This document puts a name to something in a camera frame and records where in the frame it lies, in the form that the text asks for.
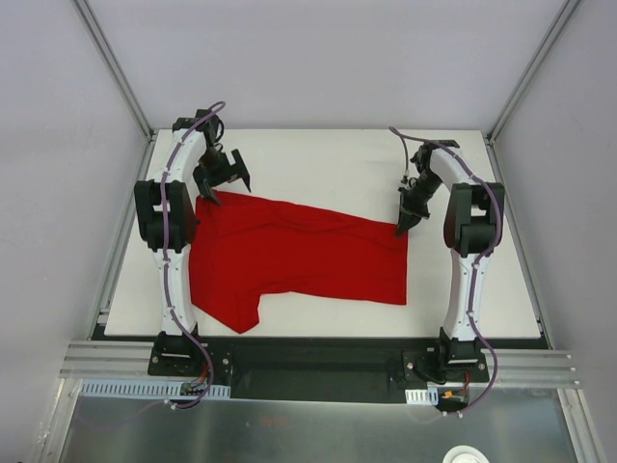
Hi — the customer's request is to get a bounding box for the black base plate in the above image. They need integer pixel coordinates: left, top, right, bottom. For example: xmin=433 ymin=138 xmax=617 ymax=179
xmin=148 ymin=334 xmax=489 ymax=403

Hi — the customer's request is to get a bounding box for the left white cable duct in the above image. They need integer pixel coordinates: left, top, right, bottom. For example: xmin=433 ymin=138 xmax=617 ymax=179
xmin=80 ymin=379 xmax=230 ymax=401

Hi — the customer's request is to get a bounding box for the aluminium front rail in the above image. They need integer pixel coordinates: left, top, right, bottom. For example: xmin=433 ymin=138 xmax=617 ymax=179
xmin=61 ymin=340 xmax=582 ymax=389

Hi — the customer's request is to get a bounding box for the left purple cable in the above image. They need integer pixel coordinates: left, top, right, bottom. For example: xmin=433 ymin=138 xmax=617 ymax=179
xmin=71 ymin=99 xmax=228 ymax=427

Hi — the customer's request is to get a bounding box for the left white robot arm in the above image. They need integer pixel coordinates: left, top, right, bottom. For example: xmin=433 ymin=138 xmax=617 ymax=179
xmin=133 ymin=101 xmax=251 ymax=364

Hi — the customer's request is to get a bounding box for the aluminium frame post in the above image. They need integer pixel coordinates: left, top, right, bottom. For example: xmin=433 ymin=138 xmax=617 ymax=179
xmin=70 ymin=0 xmax=154 ymax=140
xmin=485 ymin=0 xmax=582 ymax=146

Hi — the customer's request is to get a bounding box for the left aluminium frame post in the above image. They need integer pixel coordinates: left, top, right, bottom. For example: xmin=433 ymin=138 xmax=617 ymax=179
xmin=70 ymin=0 xmax=154 ymax=140

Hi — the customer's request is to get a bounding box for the red t-shirt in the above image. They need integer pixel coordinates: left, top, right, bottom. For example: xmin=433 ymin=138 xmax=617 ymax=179
xmin=189 ymin=192 xmax=408 ymax=334

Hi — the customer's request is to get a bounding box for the right white cable duct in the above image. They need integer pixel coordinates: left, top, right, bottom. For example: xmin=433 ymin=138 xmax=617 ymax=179
xmin=405 ymin=388 xmax=439 ymax=406

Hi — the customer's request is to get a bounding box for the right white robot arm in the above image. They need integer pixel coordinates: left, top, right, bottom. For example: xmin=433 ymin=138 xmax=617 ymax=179
xmin=395 ymin=137 xmax=505 ymax=384

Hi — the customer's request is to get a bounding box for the white cable duct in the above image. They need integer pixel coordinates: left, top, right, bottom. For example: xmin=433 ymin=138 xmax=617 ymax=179
xmin=80 ymin=379 xmax=230 ymax=401
xmin=405 ymin=388 xmax=439 ymax=406

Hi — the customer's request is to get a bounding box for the right aluminium frame post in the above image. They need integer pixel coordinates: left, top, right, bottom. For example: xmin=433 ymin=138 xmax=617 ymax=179
xmin=485 ymin=0 xmax=582 ymax=146

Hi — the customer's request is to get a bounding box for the white round object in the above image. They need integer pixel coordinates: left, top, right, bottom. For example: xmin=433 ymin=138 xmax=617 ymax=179
xmin=443 ymin=445 xmax=489 ymax=463

